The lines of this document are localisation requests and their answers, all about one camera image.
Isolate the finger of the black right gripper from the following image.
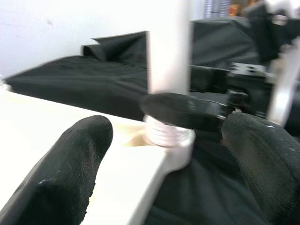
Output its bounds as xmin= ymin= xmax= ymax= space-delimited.
xmin=189 ymin=65 xmax=230 ymax=93
xmin=139 ymin=92 xmax=230 ymax=132

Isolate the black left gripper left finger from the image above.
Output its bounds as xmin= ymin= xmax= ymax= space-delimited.
xmin=0 ymin=114 xmax=114 ymax=225

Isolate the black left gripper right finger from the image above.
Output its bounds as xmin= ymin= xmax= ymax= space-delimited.
xmin=221 ymin=112 xmax=300 ymax=225

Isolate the white plastic table leg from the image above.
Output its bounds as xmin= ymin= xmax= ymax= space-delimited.
xmin=143 ymin=0 xmax=197 ymax=149

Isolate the white plastic table top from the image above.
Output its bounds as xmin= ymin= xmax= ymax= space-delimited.
xmin=0 ymin=76 xmax=195 ymax=225

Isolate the black cloth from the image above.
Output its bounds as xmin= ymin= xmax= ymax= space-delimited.
xmin=4 ymin=17 xmax=300 ymax=225

